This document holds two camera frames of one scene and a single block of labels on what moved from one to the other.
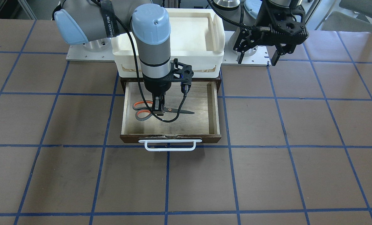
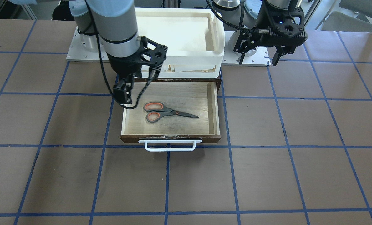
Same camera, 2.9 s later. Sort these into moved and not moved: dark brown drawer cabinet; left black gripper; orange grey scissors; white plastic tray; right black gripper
Moved: orange grey scissors; right black gripper
Not moved: left black gripper; white plastic tray; dark brown drawer cabinet
